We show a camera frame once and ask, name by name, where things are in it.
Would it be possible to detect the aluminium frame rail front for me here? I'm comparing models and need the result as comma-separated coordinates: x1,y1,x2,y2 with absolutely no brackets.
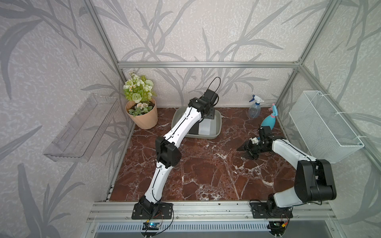
87,200,337,222

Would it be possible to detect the white wire mesh basket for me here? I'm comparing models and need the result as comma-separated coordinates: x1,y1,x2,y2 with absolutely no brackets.
289,91,364,164

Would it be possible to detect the translucent pencil case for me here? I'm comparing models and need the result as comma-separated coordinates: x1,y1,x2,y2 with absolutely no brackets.
198,119,212,135

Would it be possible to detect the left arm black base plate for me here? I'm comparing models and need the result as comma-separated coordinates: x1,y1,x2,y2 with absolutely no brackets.
132,197,174,220

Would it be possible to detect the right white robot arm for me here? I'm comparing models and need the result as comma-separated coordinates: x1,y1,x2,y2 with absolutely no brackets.
237,136,337,208

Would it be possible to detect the right circuit board with wires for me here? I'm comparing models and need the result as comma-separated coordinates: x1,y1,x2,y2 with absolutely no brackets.
267,221,288,237

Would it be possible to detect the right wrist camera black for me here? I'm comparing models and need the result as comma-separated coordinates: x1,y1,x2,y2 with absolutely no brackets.
259,126,273,140

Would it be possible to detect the clear acrylic wall shelf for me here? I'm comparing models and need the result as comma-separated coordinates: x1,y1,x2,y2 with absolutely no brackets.
43,93,120,163

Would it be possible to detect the left green circuit board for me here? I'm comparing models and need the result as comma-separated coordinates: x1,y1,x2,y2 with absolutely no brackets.
142,221,161,231

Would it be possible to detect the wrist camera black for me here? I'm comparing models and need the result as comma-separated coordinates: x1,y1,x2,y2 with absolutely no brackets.
259,126,273,140
202,89,219,107

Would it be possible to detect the clear spray bottle blue nozzle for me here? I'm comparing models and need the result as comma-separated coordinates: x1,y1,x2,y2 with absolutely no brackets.
248,95,264,119

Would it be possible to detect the potted artificial flower plant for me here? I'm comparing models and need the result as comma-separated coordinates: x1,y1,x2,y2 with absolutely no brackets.
123,71,158,130

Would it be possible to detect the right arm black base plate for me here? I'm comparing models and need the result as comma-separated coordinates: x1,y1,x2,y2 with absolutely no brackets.
249,200,293,219

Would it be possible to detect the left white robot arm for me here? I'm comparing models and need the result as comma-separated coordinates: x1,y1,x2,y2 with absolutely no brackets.
138,98,215,212

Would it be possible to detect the black pencil case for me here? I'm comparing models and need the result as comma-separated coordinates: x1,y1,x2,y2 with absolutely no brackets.
188,121,199,135

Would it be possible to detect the teal spray bottle pink nozzle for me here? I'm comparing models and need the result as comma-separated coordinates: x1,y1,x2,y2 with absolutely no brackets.
261,104,278,130

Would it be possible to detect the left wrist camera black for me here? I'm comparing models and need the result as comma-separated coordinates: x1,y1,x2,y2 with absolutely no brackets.
202,89,219,107

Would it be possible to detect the grey-green plastic storage box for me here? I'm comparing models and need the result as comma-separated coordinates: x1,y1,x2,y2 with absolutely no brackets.
186,110,222,139

